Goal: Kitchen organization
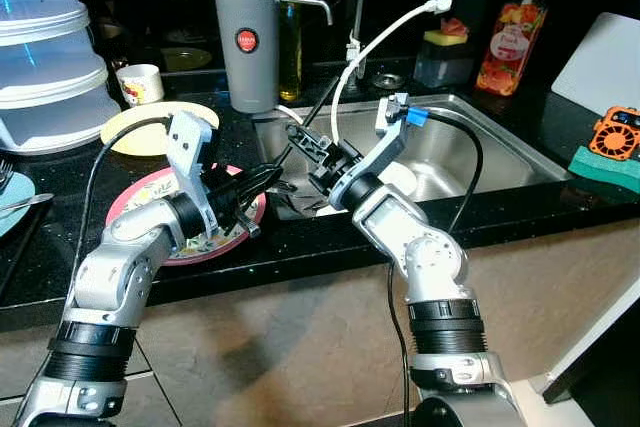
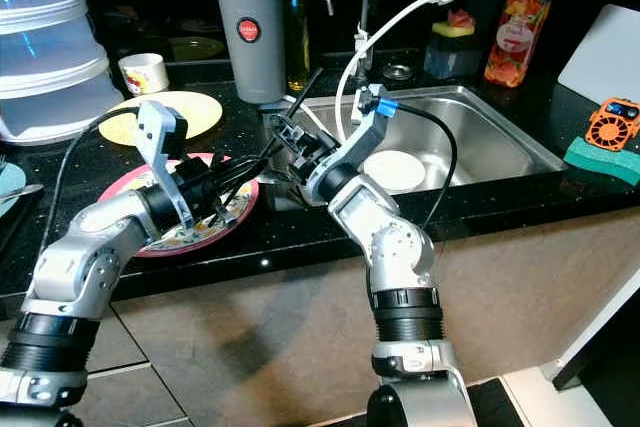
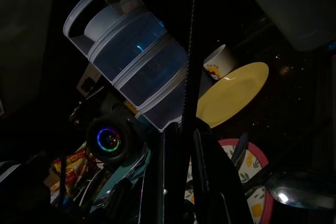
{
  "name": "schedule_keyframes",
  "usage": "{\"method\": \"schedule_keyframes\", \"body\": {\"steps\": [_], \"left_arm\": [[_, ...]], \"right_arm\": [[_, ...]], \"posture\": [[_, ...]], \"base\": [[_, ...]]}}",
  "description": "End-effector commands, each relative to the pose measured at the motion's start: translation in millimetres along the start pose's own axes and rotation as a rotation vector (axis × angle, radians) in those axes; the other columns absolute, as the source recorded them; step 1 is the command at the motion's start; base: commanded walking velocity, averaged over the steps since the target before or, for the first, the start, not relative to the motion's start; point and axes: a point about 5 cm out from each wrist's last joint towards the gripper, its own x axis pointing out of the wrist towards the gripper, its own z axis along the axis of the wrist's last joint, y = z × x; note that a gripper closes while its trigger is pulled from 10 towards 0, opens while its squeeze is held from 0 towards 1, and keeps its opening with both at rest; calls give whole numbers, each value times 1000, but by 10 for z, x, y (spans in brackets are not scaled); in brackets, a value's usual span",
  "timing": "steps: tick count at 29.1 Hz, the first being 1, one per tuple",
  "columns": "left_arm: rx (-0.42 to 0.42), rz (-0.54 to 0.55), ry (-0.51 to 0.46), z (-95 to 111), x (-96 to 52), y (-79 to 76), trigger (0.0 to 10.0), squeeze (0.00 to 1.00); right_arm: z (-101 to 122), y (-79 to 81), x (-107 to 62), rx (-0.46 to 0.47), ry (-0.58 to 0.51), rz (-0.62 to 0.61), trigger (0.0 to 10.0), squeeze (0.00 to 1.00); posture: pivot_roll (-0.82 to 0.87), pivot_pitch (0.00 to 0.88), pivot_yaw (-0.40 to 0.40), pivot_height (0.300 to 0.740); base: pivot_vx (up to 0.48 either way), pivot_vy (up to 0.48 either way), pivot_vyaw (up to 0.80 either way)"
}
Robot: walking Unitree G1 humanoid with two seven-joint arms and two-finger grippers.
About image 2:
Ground pink scrubber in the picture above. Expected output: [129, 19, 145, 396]
[448, 9, 477, 30]

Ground yellow sponge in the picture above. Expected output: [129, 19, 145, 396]
[433, 23, 477, 40]

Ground white cutting board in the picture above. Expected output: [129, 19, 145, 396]
[557, 4, 640, 108]

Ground green sponge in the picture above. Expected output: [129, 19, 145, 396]
[565, 136, 640, 186]

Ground chrome faucet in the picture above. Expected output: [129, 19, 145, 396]
[357, 0, 451, 88]

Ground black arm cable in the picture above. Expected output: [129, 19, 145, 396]
[63, 107, 151, 260]
[372, 97, 459, 233]

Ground yellow plate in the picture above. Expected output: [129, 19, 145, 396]
[100, 91, 224, 148]

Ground orange soap pump bottle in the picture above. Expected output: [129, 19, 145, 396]
[484, 0, 553, 89]

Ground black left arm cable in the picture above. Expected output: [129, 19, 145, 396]
[63, 107, 151, 260]

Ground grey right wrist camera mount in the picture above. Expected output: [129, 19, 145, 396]
[305, 85, 399, 203]

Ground grey sponge holder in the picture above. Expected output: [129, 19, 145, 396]
[424, 37, 483, 80]

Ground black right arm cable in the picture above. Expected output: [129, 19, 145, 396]
[372, 97, 459, 233]

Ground orange mini fan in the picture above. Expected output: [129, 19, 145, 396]
[585, 97, 640, 153]

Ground floral plate with pink rim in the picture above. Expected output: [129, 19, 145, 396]
[95, 154, 261, 258]

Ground white printed mug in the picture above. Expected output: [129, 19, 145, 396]
[118, 53, 170, 96]

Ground stainless steel sink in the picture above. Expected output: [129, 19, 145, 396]
[260, 85, 568, 210]

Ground teal plate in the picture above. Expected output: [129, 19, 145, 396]
[0, 160, 26, 210]

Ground grey water filter canister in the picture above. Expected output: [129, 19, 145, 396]
[214, 0, 335, 106]

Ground silver spoon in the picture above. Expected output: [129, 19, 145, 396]
[0, 184, 46, 200]

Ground white bowl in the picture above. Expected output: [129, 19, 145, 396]
[363, 149, 426, 195]

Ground stacked white plastic containers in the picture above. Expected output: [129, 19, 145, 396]
[0, 0, 126, 146]

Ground green capped oil bottle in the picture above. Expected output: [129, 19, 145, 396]
[278, 0, 309, 95]

